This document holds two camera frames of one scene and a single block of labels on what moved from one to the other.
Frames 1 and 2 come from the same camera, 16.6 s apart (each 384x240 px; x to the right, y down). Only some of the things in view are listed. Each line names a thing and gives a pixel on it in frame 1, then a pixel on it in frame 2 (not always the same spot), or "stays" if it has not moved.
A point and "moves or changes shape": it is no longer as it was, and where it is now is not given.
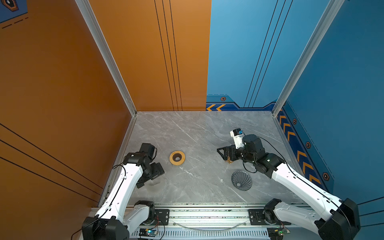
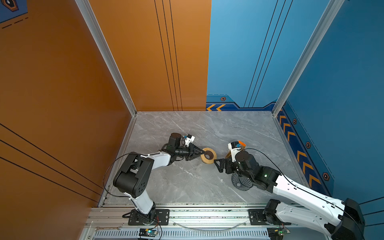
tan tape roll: (177, 157) moves or changes shape
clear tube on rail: (209, 230) stays
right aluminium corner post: (331, 12) stays
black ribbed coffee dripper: (241, 180) stays
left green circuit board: (147, 232) stays
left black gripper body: (154, 171) → (185, 152)
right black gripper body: (242, 155) → (246, 174)
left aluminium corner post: (86, 8) stays
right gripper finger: (230, 153) → (221, 166)
